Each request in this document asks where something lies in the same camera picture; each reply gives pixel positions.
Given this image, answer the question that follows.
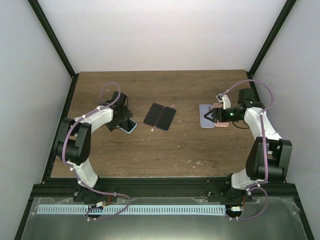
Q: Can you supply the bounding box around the pink phone case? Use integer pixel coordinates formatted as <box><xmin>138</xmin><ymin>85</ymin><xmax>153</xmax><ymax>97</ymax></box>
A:
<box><xmin>212</xmin><ymin>103</ymin><xmax>229</xmax><ymax>128</ymax></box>

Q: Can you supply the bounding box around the blue phone black screen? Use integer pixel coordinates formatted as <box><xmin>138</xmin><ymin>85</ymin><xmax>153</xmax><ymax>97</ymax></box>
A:
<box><xmin>156</xmin><ymin>106</ymin><xmax>177</xmax><ymax>131</ymax></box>

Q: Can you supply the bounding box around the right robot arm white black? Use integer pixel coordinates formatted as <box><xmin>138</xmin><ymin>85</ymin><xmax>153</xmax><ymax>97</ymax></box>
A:
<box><xmin>204</xmin><ymin>88</ymin><xmax>293</xmax><ymax>202</ymax></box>

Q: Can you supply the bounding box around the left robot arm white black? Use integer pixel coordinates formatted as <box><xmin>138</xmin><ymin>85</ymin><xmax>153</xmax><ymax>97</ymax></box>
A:
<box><xmin>53</xmin><ymin>91</ymin><xmax>137</xmax><ymax>202</ymax></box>

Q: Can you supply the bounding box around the clear acrylic sheet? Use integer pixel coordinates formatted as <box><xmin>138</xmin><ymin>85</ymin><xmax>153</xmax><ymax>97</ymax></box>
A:
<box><xmin>21</xmin><ymin>197</ymin><xmax>308</xmax><ymax>240</ymax></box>

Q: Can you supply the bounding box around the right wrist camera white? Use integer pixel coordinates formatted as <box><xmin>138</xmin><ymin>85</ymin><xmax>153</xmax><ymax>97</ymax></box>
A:
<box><xmin>216</xmin><ymin>93</ymin><xmax>231</xmax><ymax>110</ymax></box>

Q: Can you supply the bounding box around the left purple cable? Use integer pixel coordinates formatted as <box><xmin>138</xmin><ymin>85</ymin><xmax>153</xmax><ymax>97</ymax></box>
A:
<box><xmin>61</xmin><ymin>82</ymin><xmax>131</xmax><ymax>223</ymax></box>

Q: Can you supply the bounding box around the purple cable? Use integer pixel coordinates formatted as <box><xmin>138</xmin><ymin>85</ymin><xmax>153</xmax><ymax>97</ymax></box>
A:
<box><xmin>61</xmin><ymin>82</ymin><xmax>131</xmax><ymax>223</ymax></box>
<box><xmin>223</xmin><ymin>79</ymin><xmax>275</xmax><ymax>221</ymax></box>

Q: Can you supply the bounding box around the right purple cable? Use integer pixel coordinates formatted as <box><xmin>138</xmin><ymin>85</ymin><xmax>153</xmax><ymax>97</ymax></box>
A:
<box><xmin>223</xmin><ymin>79</ymin><xmax>275</xmax><ymax>221</ymax></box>

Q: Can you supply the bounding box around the light blue slotted cable duct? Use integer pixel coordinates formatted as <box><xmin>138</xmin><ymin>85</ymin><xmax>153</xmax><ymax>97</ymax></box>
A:
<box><xmin>36</xmin><ymin>204</ymin><xmax>226</xmax><ymax>216</ymax></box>

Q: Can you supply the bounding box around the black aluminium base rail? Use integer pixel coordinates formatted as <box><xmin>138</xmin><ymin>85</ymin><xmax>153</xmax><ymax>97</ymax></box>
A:
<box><xmin>32</xmin><ymin>176</ymin><xmax>296</xmax><ymax>203</ymax></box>

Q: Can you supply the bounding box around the right black frame post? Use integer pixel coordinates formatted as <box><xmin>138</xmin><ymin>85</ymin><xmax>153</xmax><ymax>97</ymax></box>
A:
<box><xmin>246</xmin><ymin>0</ymin><xmax>297</xmax><ymax>76</ymax></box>

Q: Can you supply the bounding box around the black frame post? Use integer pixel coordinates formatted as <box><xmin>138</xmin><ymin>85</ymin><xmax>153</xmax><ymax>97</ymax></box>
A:
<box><xmin>246</xmin><ymin>0</ymin><xmax>297</xmax><ymax>76</ymax></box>
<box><xmin>26</xmin><ymin>0</ymin><xmax>76</xmax><ymax>78</ymax></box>

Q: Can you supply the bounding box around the left black frame post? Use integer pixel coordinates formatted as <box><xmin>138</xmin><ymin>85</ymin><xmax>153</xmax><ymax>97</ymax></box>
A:
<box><xmin>26</xmin><ymin>0</ymin><xmax>76</xmax><ymax>78</ymax></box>

